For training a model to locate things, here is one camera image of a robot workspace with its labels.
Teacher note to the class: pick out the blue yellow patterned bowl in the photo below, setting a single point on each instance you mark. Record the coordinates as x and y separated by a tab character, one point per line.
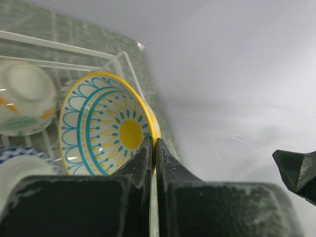
102	124

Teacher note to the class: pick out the red patterned bowl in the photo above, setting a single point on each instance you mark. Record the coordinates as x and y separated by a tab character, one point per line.
19	162

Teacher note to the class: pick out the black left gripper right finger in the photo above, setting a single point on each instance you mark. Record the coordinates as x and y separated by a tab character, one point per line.
191	207

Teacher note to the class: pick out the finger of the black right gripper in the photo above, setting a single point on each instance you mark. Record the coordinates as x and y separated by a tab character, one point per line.
298	173

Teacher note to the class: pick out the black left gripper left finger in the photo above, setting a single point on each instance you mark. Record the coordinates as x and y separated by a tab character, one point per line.
117	205

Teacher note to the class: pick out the white wire dish rack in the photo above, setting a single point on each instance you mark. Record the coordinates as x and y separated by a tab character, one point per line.
64	63

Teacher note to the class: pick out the orange floral bowl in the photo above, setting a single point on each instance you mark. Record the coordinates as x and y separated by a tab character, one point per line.
28	99

